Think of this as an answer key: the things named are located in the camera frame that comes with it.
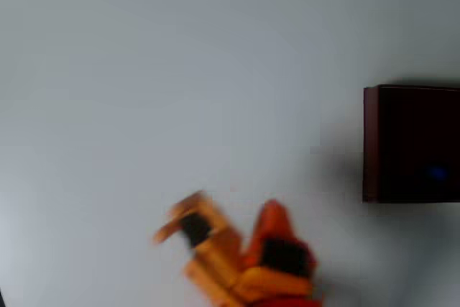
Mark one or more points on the light orange gripper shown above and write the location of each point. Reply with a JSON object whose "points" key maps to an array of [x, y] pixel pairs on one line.
{"points": [[278, 251]]}

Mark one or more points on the small blue cube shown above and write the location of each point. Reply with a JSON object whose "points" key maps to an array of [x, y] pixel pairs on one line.
{"points": [[437, 172]]}

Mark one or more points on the dark red box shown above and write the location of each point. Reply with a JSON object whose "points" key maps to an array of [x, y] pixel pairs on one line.
{"points": [[402, 123]]}

